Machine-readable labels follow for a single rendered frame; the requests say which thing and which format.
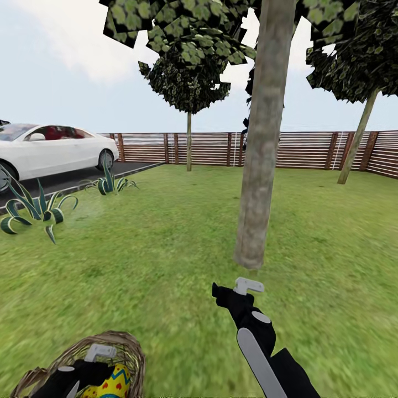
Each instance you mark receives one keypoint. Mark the driveway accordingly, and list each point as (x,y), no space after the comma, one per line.
(61,181)

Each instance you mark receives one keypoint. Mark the car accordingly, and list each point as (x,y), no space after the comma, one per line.
(29,151)

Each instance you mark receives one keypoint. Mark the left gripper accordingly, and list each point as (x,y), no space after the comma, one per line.
(96,372)

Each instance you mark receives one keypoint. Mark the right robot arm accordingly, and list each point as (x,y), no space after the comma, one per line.
(279,376)

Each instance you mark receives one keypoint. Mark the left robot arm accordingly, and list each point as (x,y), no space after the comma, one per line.
(67,381)

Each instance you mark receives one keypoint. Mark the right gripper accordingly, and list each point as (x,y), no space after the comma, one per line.
(226,297)

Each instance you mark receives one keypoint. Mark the wicker basket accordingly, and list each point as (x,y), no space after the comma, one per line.
(130,353)

